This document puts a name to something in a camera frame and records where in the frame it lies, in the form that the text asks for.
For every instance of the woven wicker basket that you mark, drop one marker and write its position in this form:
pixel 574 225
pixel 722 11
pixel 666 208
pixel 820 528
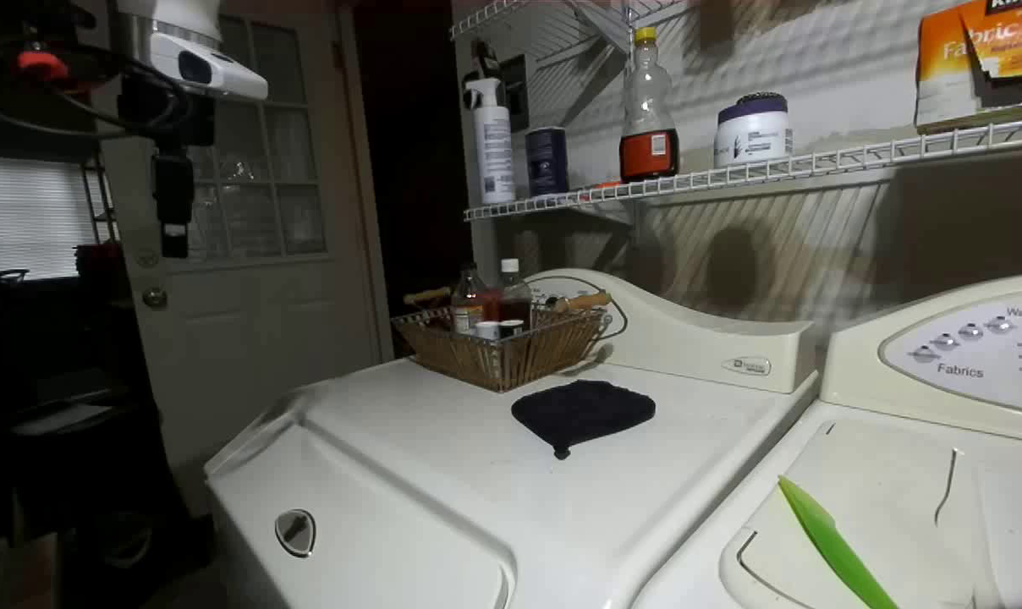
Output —
pixel 505 358

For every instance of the white right washing machine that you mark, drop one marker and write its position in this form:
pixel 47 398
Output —
pixel 914 448

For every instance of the white panelled door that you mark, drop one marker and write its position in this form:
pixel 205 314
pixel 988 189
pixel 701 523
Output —
pixel 283 272

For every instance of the white tub blue lid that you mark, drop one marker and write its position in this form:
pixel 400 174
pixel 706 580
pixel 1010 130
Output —
pixel 752 130

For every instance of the white spray bottle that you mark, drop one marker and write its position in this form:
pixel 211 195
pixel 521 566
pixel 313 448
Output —
pixel 490 126

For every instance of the clear bottle white cap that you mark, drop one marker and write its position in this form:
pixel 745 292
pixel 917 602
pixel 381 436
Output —
pixel 512 301

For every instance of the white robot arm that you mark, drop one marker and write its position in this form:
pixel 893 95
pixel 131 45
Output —
pixel 181 45

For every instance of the white wire shelf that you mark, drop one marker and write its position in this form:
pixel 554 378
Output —
pixel 794 174

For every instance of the dark shelving unit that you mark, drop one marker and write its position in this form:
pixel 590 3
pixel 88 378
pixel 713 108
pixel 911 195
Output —
pixel 77 429

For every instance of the clear bottle red label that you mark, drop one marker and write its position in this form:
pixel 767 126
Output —
pixel 648 145

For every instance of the amber vinegar bottle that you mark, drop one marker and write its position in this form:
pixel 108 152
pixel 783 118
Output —
pixel 469 302

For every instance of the white left washing machine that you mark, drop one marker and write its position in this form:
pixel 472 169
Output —
pixel 406 489

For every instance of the green leaf-shaped strip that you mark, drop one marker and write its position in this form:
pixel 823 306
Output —
pixel 833 550

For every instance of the dark blue container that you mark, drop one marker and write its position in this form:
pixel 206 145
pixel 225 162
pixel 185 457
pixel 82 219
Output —
pixel 546 162

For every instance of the round door knob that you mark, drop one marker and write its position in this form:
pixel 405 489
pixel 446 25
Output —
pixel 158 301

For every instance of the orange cardboard box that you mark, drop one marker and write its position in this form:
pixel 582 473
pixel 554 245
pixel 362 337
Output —
pixel 968 67

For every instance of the white washing machine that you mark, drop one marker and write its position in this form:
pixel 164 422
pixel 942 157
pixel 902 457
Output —
pixel 406 489
pixel 914 448

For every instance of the black round cloth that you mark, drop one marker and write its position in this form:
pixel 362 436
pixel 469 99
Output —
pixel 579 410

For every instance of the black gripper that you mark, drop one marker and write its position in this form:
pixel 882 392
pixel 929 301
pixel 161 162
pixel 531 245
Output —
pixel 177 124

